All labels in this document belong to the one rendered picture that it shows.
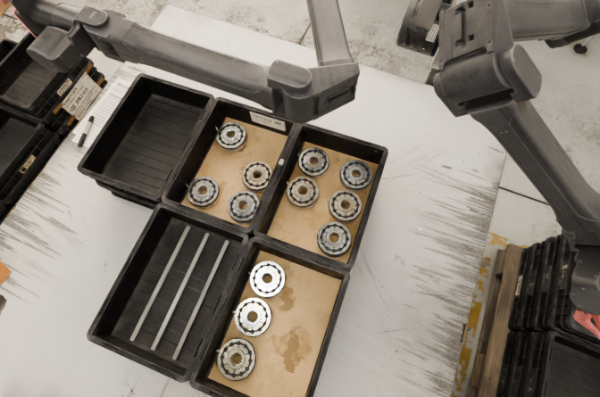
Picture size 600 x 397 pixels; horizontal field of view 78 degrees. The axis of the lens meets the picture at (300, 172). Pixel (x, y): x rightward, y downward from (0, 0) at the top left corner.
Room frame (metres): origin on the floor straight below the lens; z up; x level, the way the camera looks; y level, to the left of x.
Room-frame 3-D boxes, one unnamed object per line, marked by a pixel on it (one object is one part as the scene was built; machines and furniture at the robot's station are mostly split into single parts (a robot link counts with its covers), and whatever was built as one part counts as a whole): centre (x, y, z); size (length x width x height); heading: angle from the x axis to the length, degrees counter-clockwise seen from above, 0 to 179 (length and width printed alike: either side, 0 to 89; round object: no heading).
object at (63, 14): (0.56, 0.40, 1.45); 0.07 x 0.07 x 0.06; 63
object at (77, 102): (1.20, 1.09, 0.41); 0.31 x 0.02 x 0.16; 153
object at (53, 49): (0.52, 0.39, 1.45); 0.12 x 0.11 x 0.09; 63
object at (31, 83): (1.25, 1.24, 0.37); 0.40 x 0.30 x 0.45; 153
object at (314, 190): (0.42, 0.00, 0.86); 0.10 x 0.10 x 0.01
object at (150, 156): (0.64, 0.48, 0.87); 0.40 x 0.30 x 0.11; 156
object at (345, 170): (0.47, -0.18, 0.86); 0.10 x 0.10 x 0.01
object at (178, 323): (0.15, 0.37, 0.87); 0.40 x 0.30 x 0.11; 156
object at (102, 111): (0.87, 0.73, 0.70); 0.33 x 0.23 x 0.01; 153
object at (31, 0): (0.59, 0.45, 1.45); 0.07 x 0.07 x 0.10; 63
